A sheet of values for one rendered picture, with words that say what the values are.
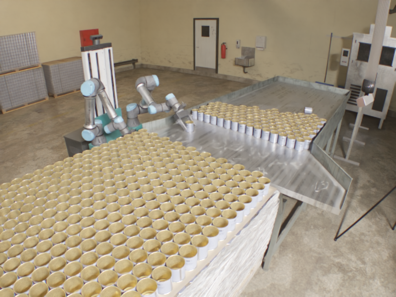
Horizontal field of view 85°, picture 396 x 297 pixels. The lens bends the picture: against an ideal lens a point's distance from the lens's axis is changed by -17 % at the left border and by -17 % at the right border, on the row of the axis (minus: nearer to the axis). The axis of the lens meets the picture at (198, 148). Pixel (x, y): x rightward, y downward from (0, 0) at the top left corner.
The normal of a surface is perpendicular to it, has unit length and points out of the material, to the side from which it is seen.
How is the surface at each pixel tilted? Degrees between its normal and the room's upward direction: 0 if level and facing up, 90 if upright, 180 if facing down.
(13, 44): 89
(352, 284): 0
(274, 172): 0
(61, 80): 89
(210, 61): 90
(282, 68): 90
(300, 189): 0
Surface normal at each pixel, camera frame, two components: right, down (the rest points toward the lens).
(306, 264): 0.00, -0.88
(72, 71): 0.78, 0.30
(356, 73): -0.62, 0.36
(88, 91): -0.06, 0.34
